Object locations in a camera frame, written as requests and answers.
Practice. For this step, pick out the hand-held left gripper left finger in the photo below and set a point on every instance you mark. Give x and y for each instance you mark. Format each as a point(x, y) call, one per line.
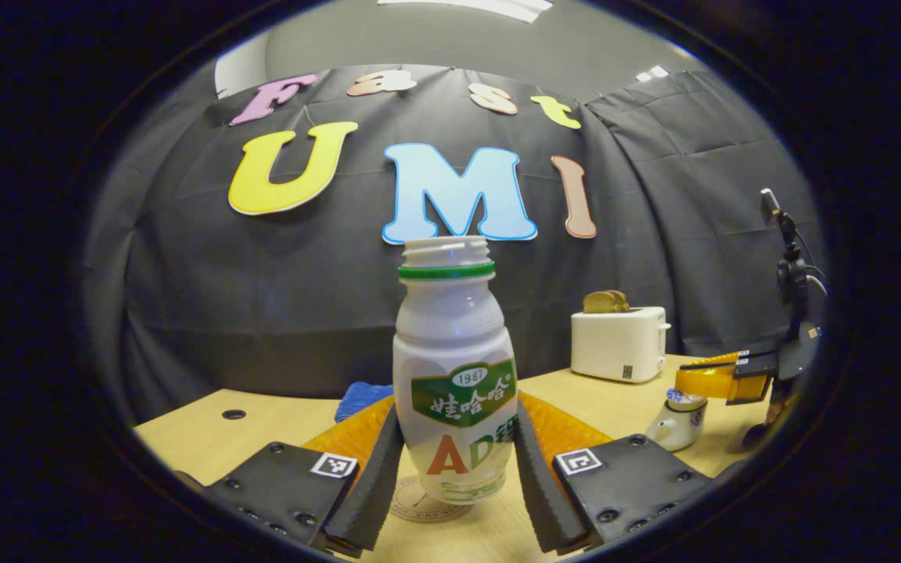
point(372, 493)

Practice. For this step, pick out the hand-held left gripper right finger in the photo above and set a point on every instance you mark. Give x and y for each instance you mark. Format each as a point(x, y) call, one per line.
point(540, 493)

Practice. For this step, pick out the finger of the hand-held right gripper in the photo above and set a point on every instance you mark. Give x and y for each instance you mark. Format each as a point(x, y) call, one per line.
point(752, 357)
point(708, 383)

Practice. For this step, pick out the white blue teacup lid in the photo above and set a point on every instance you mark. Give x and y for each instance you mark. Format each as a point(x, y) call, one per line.
point(676, 397)

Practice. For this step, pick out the round beige coaster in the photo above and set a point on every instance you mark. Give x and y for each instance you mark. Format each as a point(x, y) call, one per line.
point(419, 507)

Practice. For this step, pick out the white teacup blue flower print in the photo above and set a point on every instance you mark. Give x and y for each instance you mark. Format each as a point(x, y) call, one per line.
point(677, 432)

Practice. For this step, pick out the white water bottle green label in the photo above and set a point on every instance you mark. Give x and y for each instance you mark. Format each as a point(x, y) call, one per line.
point(450, 336)

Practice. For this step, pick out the folded blue cloth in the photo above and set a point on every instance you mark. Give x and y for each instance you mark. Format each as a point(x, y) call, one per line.
point(357, 399)

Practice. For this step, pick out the white toaster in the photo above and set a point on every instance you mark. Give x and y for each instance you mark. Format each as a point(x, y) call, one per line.
point(615, 344)

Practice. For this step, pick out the brown bread slice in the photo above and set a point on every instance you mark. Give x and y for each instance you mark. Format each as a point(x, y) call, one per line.
point(597, 303)
point(622, 300)

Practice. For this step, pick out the ceiling light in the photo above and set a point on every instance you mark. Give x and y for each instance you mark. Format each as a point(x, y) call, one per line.
point(652, 74)

